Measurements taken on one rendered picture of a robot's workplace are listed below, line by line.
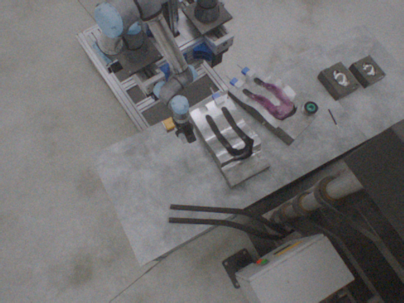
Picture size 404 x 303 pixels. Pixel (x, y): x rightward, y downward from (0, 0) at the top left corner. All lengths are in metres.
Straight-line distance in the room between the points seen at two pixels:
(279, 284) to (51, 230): 2.06
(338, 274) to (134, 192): 1.12
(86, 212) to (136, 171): 0.97
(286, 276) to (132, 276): 1.66
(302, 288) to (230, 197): 0.80
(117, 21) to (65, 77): 2.02
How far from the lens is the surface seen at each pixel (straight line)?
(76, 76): 3.22
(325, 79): 2.14
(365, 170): 0.79
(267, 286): 1.08
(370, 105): 2.23
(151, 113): 2.62
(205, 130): 1.79
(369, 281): 1.39
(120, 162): 1.87
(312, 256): 1.12
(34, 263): 2.81
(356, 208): 1.12
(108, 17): 1.27
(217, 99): 1.85
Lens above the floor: 2.53
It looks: 71 degrees down
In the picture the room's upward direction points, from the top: 1 degrees clockwise
